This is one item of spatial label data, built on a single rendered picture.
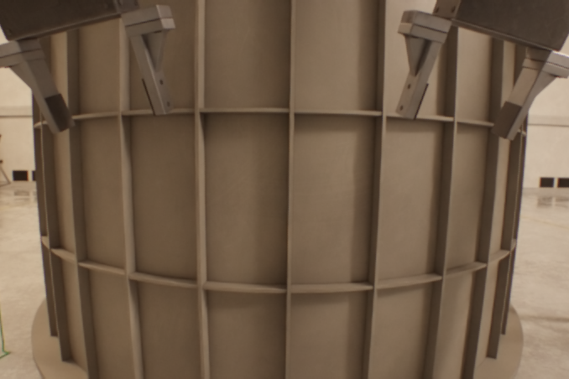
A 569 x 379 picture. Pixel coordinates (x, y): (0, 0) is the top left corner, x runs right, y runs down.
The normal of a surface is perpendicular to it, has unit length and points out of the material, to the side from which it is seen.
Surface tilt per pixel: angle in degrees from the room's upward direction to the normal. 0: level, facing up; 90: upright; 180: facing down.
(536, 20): 113
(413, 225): 90
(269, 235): 90
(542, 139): 90
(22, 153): 90
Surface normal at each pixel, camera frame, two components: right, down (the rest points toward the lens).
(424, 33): 0.07, 0.49
